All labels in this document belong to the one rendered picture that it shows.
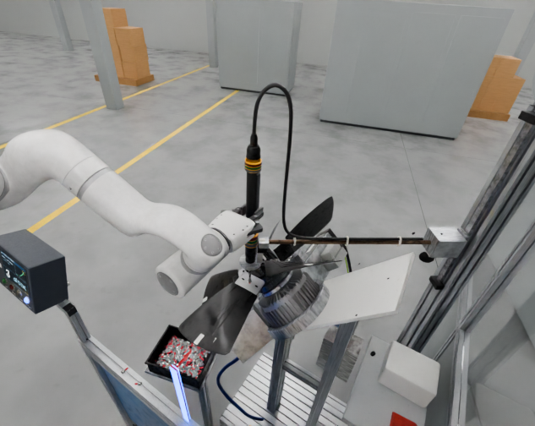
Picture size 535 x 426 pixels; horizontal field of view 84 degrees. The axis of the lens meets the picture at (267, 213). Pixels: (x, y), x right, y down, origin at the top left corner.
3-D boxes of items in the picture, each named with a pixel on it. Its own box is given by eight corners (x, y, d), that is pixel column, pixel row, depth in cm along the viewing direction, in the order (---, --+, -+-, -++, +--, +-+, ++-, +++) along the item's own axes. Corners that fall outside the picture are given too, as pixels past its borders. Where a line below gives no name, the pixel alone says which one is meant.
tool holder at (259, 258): (266, 254, 100) (268, 232, 94) (267, 270, 94) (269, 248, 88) (239, 254, 99) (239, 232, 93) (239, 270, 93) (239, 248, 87)
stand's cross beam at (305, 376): (321, 384, 138) (322, 379, 136) (318, 391, 135) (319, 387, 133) (286, 362, 146) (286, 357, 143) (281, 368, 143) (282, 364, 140)
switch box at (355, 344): (352, 365, 138) (364, 339, 125) (346, 383, 131) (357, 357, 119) (323, 348, 144) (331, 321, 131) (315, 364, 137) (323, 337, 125)
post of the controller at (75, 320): (90, 336, 117) (74, 306, 106) (84, 342, 115) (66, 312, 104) (86, 333, 118) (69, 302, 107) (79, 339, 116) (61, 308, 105)
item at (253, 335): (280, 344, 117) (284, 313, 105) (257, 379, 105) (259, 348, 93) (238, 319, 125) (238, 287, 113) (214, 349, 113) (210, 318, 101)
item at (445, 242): (448, 244, 101) (459, 225, 96) (461, 259, 96) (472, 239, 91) (419, 244, 101) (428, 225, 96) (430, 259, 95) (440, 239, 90)
